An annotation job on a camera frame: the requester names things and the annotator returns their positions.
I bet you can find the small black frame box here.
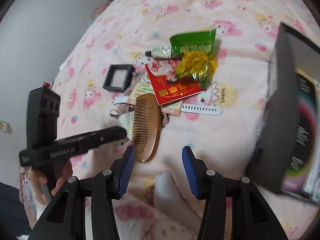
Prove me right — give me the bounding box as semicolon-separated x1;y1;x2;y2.
102;64;136;92

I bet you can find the long white perforated strap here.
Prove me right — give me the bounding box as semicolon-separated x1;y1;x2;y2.
180;104;223;116

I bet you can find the black-rimmed cardboard box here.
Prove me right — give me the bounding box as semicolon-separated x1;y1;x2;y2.
246;22;320;202

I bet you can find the person's left hand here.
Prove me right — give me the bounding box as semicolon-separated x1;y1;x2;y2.
29;159;73;205

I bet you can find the red printed packet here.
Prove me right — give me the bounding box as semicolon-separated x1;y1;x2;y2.
145;59;207;106

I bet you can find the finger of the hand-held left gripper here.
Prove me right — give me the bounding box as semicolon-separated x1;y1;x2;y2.
56;126;130;153

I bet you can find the green snack packet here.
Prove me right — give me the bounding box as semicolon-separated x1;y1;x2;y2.
169;27;218;87

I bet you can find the white wall socket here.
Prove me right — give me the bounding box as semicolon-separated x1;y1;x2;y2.
0;120;12;134

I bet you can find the green and white card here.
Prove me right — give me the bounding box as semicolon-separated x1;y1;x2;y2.
129;82;154;104

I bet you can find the small white tube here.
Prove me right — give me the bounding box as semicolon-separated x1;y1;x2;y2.
145;45;173;58

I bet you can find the short white strap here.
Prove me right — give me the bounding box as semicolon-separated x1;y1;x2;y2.
112;96;131;106

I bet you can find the pink cloth item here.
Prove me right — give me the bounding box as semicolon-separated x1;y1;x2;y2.
89;3;109;19

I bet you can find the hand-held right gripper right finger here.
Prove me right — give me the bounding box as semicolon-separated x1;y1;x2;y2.
182;145;289;240

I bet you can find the pink printed blanket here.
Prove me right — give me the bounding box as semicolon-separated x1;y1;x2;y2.
17;0;320;240

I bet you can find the pale green cloth piece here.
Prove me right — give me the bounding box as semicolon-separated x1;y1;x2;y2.
117;112;136;139

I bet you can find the beige tag card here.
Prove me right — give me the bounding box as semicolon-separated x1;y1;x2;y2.
160;102;184;116

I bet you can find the wooden comb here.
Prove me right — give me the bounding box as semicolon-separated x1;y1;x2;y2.
130;93;162;163

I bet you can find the dark blue cloth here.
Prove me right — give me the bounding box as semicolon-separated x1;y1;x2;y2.
0;182;33;240

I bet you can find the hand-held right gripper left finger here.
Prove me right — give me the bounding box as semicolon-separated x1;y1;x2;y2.
27;146;137;240

